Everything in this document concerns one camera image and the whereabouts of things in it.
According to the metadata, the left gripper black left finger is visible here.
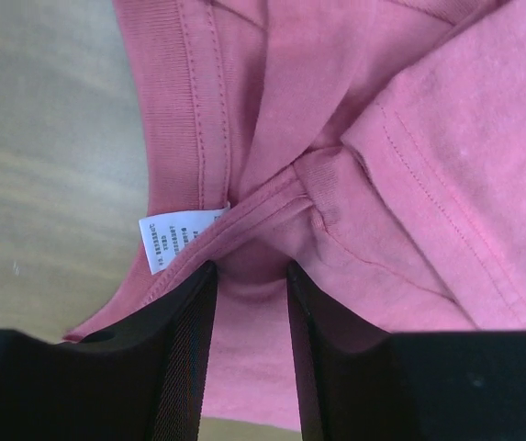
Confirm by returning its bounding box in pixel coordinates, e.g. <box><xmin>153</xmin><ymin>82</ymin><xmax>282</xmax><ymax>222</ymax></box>
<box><xmin>0</xmin><ymin>262</ymin><xmax>218</xmax><ymax>440</ymax></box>

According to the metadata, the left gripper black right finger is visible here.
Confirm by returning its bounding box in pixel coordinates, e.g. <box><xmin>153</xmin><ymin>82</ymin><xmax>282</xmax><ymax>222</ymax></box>
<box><xmin>286</xmin><ymin>263</ymin><xmax>526</xmax><ymax>440</ymax></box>

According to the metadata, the pink t-shirt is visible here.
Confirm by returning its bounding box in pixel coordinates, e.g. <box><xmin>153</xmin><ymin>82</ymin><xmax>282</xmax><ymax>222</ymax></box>
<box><xmin>67</xmin><ymin>1</ymin><xmax>526</xmax><ymax>429</ymax></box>

